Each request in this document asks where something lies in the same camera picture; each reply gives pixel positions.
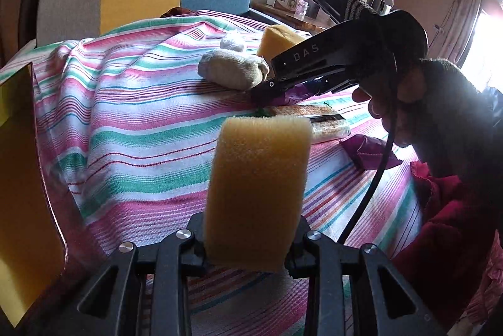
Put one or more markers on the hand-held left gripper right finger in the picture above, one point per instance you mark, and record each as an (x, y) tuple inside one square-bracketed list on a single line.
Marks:
[(300, 245)]

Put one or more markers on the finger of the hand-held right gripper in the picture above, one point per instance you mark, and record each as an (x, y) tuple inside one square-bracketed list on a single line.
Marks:
[(265, 90)]

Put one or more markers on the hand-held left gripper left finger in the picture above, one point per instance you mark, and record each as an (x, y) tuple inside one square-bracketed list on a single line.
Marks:
[(192, 241)]

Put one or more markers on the beige sock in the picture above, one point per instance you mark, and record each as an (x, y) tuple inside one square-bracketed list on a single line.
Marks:
[(232, 69)]

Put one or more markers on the smooth yellow sponge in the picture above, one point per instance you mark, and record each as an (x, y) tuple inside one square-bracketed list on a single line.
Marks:
[(277, 41)]

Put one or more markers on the white plastic bag ball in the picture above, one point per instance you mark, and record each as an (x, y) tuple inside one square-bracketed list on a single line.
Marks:
[(232, 42)]

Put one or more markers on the yellow packet with green edge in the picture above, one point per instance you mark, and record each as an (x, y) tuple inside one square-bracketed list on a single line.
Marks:
[(314, 124)]

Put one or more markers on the coarse yellow sponge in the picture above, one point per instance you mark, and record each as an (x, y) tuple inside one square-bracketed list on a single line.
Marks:
[(257, 190)]

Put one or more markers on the gold tin box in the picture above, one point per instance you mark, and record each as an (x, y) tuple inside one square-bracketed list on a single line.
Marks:
[(23, 202)]

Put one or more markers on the person's right forearm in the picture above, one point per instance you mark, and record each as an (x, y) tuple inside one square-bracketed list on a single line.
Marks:
[(459, 116)]

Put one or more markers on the person's right hand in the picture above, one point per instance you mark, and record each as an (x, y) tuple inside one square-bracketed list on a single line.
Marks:
[(397, 108)]

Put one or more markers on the wooden desk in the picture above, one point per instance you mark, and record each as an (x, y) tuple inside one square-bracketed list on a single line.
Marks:
[(287, 17)]

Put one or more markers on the dark red cloth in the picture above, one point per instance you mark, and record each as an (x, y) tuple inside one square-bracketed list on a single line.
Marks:
[(179, 12)]

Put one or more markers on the striped blanket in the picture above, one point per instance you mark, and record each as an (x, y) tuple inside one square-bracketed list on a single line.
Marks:
[(137, 124)]

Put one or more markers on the red garment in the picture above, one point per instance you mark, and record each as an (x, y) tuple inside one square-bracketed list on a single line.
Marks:
[(452, 237)]

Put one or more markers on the black rolled mat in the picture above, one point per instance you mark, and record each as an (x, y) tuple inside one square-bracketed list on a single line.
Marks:
[(33, 2)]

